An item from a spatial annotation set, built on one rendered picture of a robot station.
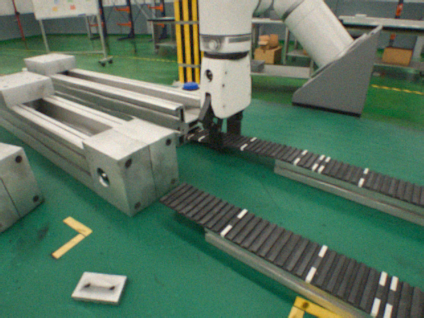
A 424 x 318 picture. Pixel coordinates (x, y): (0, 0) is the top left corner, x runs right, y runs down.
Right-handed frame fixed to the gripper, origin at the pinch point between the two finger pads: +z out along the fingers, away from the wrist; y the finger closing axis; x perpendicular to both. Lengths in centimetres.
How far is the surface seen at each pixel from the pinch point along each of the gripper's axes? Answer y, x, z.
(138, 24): 666, 871, 37
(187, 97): 2.1, 11.6, -5.0
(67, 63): 2, 65, -8
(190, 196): -18.4, -7.3, -0.1
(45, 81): -15.2, 40.1, -8.8
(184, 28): 234, 229, 5
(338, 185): -1.4, -22.5, 1.8
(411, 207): -2.1, -32.4, 0.9
